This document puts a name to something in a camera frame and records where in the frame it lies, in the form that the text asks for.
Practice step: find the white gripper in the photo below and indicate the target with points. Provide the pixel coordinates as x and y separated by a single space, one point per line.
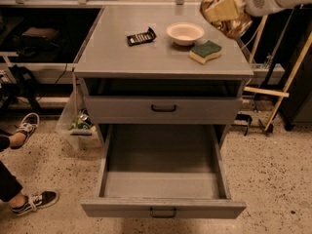
256 0

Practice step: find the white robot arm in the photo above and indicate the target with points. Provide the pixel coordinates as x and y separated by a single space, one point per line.
288 4

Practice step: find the grey drawer cabinet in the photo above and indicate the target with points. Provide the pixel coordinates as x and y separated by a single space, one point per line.
109 67

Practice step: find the closed grey top drawer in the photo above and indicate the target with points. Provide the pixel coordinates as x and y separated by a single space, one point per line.
163 110

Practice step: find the open grey middle drawer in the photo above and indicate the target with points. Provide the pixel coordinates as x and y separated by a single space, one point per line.
162 171

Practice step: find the white bowl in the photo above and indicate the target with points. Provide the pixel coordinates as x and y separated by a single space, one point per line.
185 33

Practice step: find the green yellow sponge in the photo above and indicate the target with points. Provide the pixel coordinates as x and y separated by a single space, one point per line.
204 52

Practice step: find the clear plastic bin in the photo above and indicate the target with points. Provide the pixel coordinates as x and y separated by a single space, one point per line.
75 126

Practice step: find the upper black white sneaker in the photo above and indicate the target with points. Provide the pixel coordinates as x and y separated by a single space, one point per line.
24 131

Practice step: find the black white sneaker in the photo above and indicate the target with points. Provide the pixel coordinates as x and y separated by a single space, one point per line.
24 131
24 204

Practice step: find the lower black white sneaker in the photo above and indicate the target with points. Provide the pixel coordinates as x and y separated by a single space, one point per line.
24 204

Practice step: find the person's black trouser leg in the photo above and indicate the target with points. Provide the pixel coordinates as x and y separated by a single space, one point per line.
9 186

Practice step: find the wooden easel frame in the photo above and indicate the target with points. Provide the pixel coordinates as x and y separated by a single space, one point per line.
268 64

